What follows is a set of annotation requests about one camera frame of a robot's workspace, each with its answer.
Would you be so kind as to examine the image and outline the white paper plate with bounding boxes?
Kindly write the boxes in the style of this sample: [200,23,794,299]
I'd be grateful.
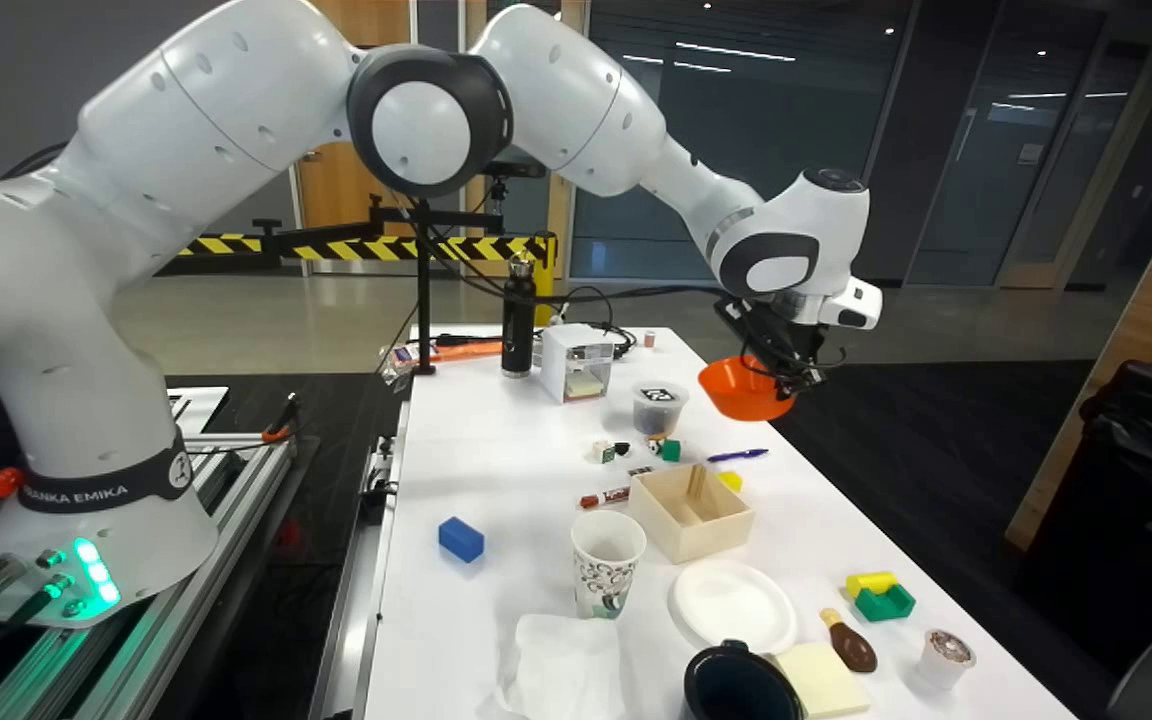
[663,558,800,655]

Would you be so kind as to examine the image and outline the wooden open box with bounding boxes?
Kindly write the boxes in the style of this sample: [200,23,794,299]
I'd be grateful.
[624,462,756,568]

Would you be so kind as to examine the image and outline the green yellow sponge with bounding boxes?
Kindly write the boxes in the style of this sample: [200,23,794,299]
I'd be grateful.
[853,581,920,628]

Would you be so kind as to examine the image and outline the yellow black hazard barrier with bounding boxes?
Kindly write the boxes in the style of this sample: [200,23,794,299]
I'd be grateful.
[173,229,565,333]

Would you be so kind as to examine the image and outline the white box appliance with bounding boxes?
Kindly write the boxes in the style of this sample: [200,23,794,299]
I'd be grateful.
[538,320,624,405]

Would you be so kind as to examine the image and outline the black camera stand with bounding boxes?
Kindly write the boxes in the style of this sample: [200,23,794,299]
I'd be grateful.
[249,194,511,381]

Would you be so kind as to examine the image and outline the orange plastic bowl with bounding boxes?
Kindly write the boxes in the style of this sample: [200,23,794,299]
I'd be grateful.
[697,347,800,430]

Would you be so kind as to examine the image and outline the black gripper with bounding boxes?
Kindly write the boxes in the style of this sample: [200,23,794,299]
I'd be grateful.
[711,295,830,405]

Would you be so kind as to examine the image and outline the black stereo camera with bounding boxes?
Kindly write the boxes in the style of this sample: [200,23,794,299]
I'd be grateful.
[473,158,548,183]

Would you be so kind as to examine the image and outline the orange marker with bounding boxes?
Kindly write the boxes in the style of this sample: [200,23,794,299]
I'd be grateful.
[429,342,507,366]

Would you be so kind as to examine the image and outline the black power cable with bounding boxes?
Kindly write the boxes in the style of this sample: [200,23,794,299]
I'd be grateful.
[555,295,638,361]

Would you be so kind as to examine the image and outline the wooden door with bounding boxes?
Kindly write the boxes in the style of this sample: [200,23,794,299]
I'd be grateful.
[286,0,423,232]

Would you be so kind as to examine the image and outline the patterned paper cup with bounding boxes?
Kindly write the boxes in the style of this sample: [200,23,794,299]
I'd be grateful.
[567,510,652,623]

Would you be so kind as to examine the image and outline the blue rectangular block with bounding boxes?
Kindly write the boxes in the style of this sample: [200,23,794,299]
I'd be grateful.
[435,511,488,563]

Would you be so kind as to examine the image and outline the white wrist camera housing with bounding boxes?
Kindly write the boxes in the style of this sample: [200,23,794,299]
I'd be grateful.
[817,277,890,336]

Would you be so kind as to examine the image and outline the black bowl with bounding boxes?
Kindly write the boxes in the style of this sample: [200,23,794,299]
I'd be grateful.
[680,635,809,720]

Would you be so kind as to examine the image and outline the yellow cylinder block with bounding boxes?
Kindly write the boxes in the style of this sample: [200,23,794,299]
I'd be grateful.
[841,568,904,602]

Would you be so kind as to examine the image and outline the red marker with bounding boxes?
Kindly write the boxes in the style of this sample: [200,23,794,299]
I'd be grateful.
[575,485,638,517]

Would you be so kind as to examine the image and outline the black bottle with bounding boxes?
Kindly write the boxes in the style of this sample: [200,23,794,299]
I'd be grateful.
[499,260,541,375]

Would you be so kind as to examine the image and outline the yellow sticky note pad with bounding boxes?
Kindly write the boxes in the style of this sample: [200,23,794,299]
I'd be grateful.
[774,641,875,720]

